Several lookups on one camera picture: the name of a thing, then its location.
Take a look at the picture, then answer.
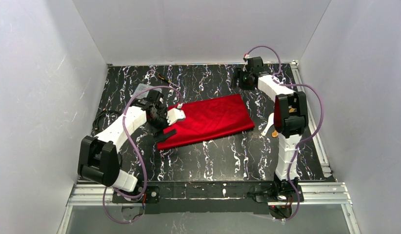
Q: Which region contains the red cloth napkin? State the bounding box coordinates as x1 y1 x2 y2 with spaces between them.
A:
157 94 255 150

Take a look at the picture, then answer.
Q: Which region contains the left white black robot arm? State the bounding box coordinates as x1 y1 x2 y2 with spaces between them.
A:
77 88 186 192

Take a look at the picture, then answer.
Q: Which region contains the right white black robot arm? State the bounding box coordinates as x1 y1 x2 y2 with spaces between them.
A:
231 67 309 181

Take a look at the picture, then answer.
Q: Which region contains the clear plastic compartment box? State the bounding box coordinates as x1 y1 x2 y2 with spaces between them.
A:
132 83 152 99

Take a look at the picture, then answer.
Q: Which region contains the white ceramic spoon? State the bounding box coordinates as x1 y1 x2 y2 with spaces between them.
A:
261 113 274 136

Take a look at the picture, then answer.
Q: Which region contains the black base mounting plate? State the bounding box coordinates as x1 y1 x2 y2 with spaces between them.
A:
112 180 304 215

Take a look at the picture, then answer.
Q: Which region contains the orange wooden fork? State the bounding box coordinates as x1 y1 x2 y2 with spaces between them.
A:
272 130 279 138

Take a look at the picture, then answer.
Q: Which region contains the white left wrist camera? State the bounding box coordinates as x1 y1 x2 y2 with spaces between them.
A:
166 108 186 126

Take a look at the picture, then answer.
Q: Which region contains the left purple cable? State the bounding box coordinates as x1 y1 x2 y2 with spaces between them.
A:
101 85 184 225

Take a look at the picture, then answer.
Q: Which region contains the purple cable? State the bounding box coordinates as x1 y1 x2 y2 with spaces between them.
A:
101 85 184 225
244 45 324 223

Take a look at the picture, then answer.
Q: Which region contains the black coiled cable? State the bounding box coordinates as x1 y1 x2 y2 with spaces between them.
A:
92 110 123 133

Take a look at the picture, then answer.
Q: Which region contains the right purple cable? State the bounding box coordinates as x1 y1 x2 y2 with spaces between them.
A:
244 45 324 223

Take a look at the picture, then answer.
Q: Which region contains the aluminium frame rail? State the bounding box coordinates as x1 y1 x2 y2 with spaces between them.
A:
58 182 360 234

